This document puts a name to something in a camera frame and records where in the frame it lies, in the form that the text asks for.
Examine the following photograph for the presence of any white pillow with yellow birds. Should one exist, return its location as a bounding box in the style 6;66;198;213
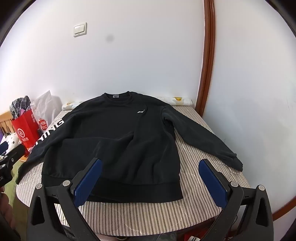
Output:
61;96;192;111

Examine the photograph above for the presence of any white plastic bag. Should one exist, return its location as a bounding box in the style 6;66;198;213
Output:
30;90;63;131

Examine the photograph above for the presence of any striped quilted blanket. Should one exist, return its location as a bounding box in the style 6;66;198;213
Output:
16;103;251;234

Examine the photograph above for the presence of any plaid cloth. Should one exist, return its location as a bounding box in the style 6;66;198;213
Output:
10;95;31;121

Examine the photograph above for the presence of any white wall light switch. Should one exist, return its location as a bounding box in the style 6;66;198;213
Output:
73;22;88;37

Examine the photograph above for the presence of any brown wooden door frame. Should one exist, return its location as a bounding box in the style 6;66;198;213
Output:
194;0;216;116

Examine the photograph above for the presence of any black sweatshirt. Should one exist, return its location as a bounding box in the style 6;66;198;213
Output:
16;91;243;202

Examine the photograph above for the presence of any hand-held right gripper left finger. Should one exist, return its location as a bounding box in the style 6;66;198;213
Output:
26;158;102;241

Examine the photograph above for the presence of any white spotted cloth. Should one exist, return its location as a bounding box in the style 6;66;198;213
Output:
0;133;19;151

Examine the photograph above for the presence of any wooden chair back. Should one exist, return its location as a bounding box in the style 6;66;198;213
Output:
0;111;13;135

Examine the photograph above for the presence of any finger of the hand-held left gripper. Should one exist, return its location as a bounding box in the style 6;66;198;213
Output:
0;144;25;168

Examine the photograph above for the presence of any person's left hand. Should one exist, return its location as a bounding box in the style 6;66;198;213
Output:
0;187;14;232

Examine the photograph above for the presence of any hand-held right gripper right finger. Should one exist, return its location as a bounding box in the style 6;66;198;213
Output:
198;158;276;241

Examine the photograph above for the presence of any red paper shopping bag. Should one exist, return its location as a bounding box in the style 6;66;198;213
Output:
11;109;41;154

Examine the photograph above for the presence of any brown wooden baseboard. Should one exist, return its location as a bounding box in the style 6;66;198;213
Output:
272;181;296;220

